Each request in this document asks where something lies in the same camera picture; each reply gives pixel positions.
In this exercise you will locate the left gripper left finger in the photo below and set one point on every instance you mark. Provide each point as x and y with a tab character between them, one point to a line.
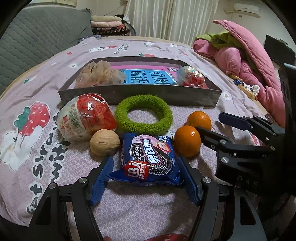
50	219

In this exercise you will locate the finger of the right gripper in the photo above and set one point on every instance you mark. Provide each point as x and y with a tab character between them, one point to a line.
256	125
212	139

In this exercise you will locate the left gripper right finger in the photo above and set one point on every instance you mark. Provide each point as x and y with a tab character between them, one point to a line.
240	220

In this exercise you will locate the orange tangerine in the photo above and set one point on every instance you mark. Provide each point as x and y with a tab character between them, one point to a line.
199	118
187	141

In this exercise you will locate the red toy egg blue top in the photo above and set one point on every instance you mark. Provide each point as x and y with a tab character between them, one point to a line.
190	76

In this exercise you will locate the blue cookie packet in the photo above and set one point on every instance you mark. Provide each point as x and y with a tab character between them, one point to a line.
147	161

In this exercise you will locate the brown walnut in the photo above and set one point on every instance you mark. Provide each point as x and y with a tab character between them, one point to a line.
104	143

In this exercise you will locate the red white toy egg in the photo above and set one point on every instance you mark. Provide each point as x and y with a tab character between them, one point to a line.
84	115

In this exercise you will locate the person's left hand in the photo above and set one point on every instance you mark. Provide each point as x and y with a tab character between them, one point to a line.
106	238

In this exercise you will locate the blue candy wrapper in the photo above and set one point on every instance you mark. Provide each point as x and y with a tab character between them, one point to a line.
237	82

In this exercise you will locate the white patterned scrunchie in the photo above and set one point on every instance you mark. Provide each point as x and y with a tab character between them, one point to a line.
254	89

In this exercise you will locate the grey cardboard box tray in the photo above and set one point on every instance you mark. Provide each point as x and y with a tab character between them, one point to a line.
207	95

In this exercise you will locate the pink quilted duvet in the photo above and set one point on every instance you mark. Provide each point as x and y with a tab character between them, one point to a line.
249	61

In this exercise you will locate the pink strawberry print blanket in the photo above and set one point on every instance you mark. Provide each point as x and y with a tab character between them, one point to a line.
33	153

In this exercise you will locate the green garment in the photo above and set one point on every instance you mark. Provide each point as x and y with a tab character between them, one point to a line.
219	40

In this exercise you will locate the black television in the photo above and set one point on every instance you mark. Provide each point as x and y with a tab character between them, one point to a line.
279	51

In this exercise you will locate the pink and blue book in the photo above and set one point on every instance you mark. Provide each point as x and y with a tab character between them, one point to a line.
149	74

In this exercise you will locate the white air conditioner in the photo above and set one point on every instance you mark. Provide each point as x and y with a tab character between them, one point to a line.
247	9

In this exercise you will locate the white striped curtain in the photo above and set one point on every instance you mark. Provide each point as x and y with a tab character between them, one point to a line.
178	21

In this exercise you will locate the stack of folded blankets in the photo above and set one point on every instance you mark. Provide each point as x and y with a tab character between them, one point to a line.
109	26

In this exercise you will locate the grey quilted headboard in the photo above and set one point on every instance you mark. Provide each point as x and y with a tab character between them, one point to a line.
37	34

